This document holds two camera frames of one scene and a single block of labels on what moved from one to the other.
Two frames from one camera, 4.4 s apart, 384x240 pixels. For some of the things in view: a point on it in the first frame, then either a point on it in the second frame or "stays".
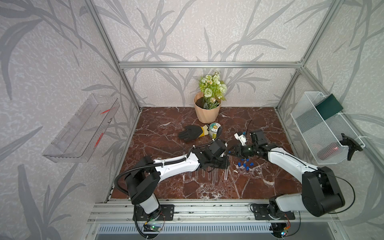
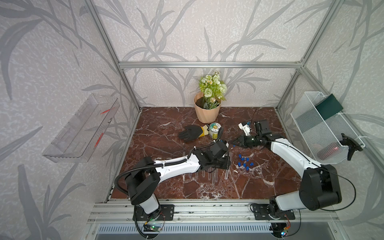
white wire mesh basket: x=323 y=137 stays
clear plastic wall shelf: x=77 y=140 stays
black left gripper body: x=219 y=163 stays
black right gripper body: x=246 y=150 -> x=249 y=141
